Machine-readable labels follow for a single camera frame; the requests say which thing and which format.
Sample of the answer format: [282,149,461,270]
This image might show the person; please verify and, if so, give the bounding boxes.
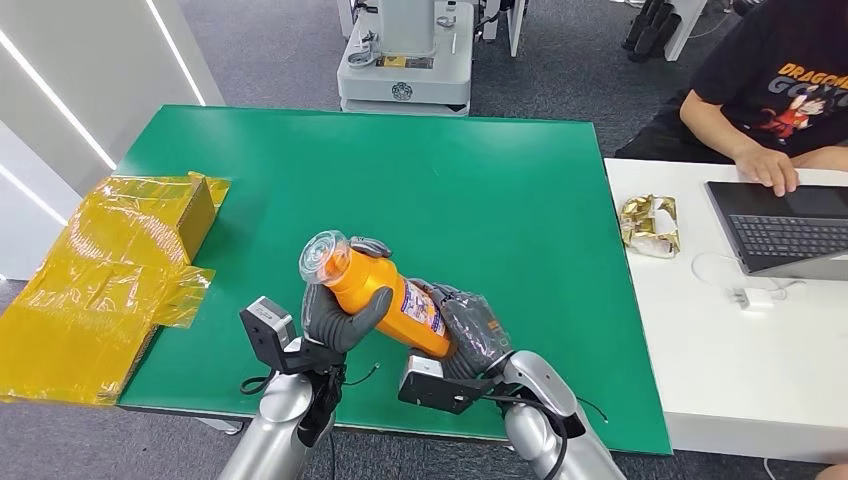
[612,0,848,198]

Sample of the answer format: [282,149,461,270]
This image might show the person's hand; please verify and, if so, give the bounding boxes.
[732,145,801,199]

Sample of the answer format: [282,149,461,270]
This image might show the crumpled gold wrapper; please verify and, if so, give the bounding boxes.
[619,193,682,260]

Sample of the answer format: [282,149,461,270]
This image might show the white post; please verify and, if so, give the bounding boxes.
[506,0,528,58]

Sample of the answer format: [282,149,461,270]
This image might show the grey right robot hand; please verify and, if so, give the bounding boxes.
[409,278,515,380]

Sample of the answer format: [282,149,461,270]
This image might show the black floor equipment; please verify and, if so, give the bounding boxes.
[621,0,684,64]

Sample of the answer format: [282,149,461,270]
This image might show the yellow taped cardboard box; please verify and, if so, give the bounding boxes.
[0,170,232,407]

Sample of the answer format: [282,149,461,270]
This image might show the orange bottle with clear cap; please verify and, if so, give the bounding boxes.
[298,229,455,360]

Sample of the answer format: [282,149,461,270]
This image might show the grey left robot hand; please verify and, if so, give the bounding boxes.
[301,235,395,356]

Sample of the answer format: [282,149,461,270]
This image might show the white charger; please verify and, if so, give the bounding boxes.
[731,286,775,311]

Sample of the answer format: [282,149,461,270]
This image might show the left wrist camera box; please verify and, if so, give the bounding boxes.
[238,296,342,377]

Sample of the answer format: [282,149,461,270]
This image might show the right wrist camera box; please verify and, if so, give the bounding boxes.
[397,351,503,416]

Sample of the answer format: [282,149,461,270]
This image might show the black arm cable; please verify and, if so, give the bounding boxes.
[482,390,571,480]
[239,372,278,397]

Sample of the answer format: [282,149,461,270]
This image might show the white wall light strip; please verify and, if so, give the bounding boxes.
[0,29,119,172]
[144,0,208,107]
[0,164,70,228]

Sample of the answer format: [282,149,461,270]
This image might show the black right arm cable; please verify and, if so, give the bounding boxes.
[482,390,571,480]

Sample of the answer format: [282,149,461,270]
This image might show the white furniture panel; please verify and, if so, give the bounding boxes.
[664,0,709,63]

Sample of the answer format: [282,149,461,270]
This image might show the white charger cable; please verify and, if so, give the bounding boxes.
[690,251,808,296]

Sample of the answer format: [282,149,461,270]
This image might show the dark grey laptop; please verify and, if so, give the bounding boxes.
[704,180,848,283]

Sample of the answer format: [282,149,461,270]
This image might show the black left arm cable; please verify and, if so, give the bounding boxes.
[239,372,278,397]

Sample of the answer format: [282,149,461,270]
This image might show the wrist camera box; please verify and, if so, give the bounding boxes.
[238,296,342,377]
[397,351,503,416]

